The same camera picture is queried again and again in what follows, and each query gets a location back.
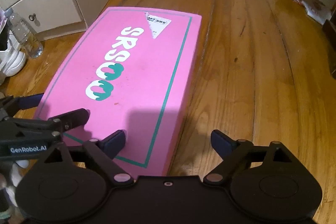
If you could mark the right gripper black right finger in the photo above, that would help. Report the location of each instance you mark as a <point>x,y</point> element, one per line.
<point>234,156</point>

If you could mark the dark wooden chair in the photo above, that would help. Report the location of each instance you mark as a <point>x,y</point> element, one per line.
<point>329,31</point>

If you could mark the pink shoe box lid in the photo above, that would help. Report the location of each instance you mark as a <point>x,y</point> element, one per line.
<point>132,71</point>

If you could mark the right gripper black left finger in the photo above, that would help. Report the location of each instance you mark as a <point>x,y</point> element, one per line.
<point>100,155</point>

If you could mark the white sneaker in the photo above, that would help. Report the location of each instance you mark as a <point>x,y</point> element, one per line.
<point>12,59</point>

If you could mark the clear plastic water bottle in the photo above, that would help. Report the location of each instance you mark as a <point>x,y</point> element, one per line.
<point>23,34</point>

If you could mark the red white paper litter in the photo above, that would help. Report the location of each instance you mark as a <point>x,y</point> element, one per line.
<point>316,10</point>

